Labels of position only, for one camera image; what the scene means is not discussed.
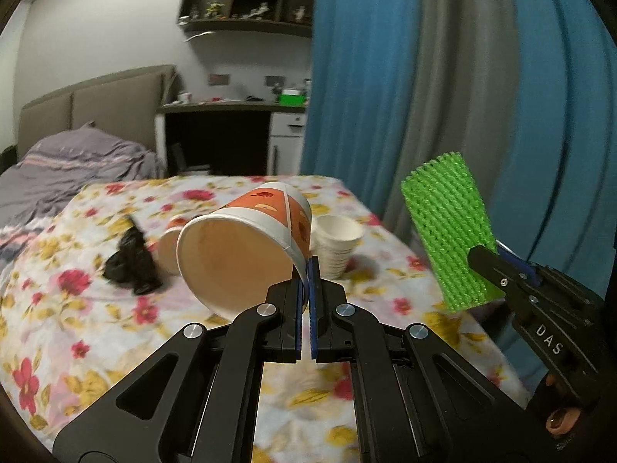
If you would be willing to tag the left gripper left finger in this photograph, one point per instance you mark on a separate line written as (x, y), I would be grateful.
(195, 398)

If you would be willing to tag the dark top desk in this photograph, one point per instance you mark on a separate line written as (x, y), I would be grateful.
(230, 138)

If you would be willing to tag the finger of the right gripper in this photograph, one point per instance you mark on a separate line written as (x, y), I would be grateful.
(492, 271)
(526, 271)

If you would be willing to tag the green box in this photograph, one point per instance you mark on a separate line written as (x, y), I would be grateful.
(292, 97)

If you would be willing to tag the right gloved hand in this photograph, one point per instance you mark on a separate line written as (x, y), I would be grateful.
(576, 431)

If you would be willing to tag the green foam net sleeve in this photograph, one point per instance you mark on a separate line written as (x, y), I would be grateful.
(450, 218)

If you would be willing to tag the grey striped duvet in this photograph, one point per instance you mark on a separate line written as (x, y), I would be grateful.
(54, 170)

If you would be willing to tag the grey upholstered headboard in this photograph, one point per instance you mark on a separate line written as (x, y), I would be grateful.
(123, 104)

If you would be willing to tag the white drawer cabinet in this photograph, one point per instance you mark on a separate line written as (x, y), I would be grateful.
(286, 143)

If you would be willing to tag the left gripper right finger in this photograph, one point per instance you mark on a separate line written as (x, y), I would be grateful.
(416, 398)

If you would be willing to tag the black plastic bag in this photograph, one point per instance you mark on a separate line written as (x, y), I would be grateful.
(133, 265)

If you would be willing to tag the white cup on desk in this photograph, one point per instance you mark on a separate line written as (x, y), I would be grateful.
(184, 97)

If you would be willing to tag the orange patterned paper cup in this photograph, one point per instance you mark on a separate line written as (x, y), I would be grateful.
(230, 257)

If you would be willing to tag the blue grey curtain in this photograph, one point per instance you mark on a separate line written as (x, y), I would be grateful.
(524, 90)

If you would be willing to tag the white striped paper cup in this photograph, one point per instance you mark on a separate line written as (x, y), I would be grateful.
(334, 238)

